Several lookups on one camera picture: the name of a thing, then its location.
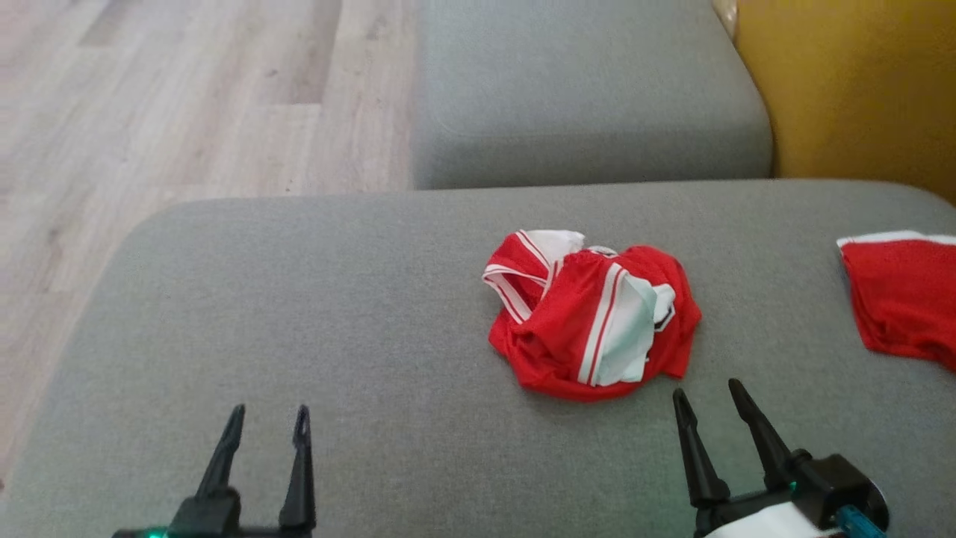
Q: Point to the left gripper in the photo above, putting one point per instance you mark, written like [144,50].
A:
[209,519]

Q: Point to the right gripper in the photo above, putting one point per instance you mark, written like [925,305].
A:
[762,519]

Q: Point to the red and white jersey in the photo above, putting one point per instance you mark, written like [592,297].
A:
[575,329]

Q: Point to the red shorts white trim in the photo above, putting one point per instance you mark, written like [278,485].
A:
[904,299]

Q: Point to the large grey sofa seat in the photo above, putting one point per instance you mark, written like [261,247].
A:
[373,336]

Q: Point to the grey sofa cushion block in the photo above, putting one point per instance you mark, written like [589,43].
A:
[590,90]

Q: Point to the cream plastic wrapped object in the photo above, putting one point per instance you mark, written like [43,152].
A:
[724,15]

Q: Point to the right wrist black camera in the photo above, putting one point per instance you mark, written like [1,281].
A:
[836,482]

